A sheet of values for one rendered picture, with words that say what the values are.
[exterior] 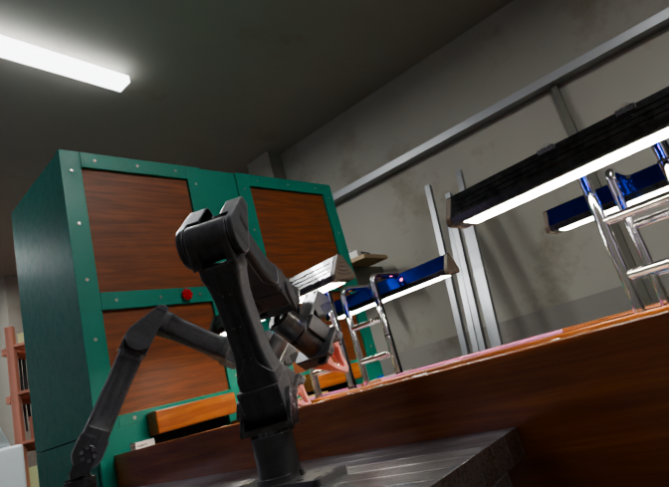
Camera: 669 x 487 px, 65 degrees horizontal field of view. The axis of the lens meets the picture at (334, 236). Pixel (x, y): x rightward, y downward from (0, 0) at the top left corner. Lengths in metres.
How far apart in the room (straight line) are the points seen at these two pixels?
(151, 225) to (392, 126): 2.83
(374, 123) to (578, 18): 1.70
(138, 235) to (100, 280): 0.23
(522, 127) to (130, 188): 2.80
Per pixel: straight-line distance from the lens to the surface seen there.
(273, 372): 0.81
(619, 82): 3.94
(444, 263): 1.83
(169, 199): 2.16
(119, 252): 1.97
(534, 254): 3.87
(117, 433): 1.81
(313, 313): 1.09
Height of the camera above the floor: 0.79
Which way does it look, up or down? 15 degrees up
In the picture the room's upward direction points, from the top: 16 degrees counter-clockwise
